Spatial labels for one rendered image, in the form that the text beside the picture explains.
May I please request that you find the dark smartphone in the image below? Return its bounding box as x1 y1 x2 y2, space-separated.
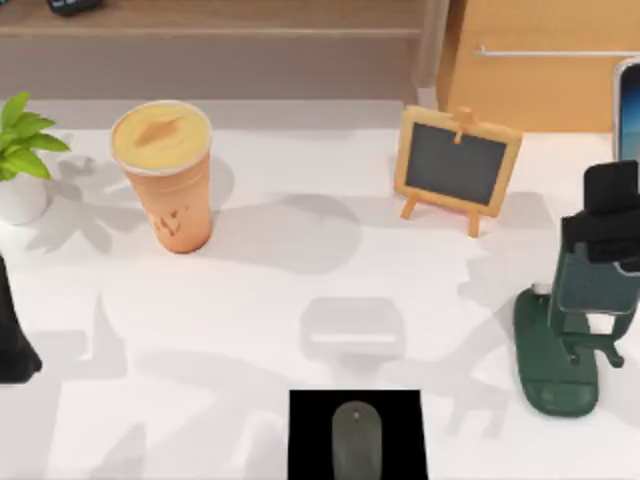
551 242 639 316

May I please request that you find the dark green phone stand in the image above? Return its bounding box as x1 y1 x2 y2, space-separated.
513 240 627 419

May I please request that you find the wooden cupboard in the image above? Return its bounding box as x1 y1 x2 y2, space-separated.
435 0 640 134

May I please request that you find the wooden framed blackboard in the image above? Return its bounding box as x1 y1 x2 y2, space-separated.
393 104 524 238

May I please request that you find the grey computer mouse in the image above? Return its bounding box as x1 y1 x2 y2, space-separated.
331 400 385 480

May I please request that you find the black mouse pad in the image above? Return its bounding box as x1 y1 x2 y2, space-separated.
288 389 429 480

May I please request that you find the wooden open shelf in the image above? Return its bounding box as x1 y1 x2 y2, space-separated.
0 0 451 101

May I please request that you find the orange cup with lid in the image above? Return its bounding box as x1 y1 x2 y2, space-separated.
110 100 214 255

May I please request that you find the black object on shelf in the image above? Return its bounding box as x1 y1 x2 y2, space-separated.
46 0 104 17

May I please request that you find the green plant in white pot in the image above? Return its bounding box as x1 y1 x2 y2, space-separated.
0 91 72 225

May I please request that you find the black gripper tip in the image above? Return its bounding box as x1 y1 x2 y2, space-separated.
0 253 44 386

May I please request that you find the long metal handle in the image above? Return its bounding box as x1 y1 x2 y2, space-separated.
473 44 640 58

